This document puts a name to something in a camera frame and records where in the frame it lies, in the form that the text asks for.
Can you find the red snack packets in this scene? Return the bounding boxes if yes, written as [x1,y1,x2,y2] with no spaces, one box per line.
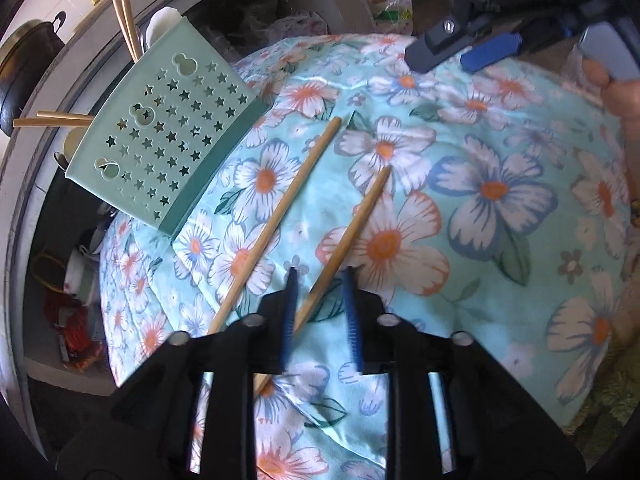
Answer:
[41,289,109,372]

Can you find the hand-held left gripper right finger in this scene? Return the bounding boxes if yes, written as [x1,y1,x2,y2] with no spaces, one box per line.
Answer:
[344,266,586,480]

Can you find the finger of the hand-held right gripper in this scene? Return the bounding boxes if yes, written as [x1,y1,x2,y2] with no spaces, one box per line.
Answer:
[459,14,582,72]
[404,10,482,74]

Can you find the plastic bag of rice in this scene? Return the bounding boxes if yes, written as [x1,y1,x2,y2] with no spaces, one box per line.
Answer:
[369,0,417,37]

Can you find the green star-cutout utensil holder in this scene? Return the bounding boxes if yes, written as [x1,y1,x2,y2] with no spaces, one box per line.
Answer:
[64,15,273,238]

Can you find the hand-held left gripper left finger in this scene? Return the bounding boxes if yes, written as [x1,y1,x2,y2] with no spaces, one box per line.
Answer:
[57,267,301,480]

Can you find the white plastic rice paddle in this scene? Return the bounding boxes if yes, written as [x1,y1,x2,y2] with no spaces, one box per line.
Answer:
[145,6,179,43]

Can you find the yellow cable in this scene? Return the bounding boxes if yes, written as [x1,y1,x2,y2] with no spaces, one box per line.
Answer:
[31,251,67,292]

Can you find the black stock pot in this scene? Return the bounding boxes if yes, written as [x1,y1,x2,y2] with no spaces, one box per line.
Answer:
[0,10,68,137]

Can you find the shaggy rug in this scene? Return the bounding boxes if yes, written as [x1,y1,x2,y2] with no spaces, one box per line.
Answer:
[574,359,640,437]

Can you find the white plastic ladle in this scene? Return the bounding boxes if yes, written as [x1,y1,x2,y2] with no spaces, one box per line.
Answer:
[64,130,85,161]

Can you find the floral quilted blanket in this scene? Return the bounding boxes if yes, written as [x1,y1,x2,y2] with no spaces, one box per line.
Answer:
[97,32,640,480]

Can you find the person's right hand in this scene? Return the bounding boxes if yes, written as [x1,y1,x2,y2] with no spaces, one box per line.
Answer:
[581,56,640,122]

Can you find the crumpled clear plastic bag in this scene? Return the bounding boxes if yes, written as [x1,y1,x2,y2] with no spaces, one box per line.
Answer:
[204,4,282,57]

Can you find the pink plastic bag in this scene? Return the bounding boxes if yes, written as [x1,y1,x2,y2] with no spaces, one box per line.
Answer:
[259,9,329,44]

